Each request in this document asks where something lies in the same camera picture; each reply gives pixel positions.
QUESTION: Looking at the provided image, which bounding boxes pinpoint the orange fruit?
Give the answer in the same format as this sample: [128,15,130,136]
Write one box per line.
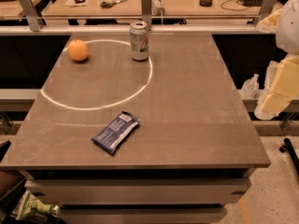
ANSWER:
[67,39,89,62]

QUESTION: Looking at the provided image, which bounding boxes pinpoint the blue snack packet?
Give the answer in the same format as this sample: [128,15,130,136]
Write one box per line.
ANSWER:
[92,111,140,155]

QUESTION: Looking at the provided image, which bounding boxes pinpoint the white power strip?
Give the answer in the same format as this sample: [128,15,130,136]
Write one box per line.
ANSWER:
[151,0,165,16]

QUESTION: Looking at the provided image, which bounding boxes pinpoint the yellow foam-padded gripper finger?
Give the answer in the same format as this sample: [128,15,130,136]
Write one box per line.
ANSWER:
[254,53,299,120]

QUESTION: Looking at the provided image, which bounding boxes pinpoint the black cable on desk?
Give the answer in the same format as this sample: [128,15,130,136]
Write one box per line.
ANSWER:
[220,0,252,12]

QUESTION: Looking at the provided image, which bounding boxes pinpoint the green snack bag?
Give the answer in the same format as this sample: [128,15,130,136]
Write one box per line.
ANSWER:
[16,190,60,224]

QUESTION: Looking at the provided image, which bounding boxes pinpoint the silver green 7up can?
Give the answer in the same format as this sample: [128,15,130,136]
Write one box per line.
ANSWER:
[130,21,149,61]

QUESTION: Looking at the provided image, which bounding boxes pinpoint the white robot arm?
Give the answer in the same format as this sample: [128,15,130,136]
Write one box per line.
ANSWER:
[254,0,299,120]

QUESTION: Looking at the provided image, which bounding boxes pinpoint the black bar on floor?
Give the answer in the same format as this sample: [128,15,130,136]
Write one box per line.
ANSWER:
[279,138,299,174]

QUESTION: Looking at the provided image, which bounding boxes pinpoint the grey drawer cabinet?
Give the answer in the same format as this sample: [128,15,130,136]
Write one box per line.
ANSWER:
[25,177,251,224]

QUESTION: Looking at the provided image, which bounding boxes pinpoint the scissors with dark handles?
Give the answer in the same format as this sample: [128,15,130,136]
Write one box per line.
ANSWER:
[100,0,127,8]

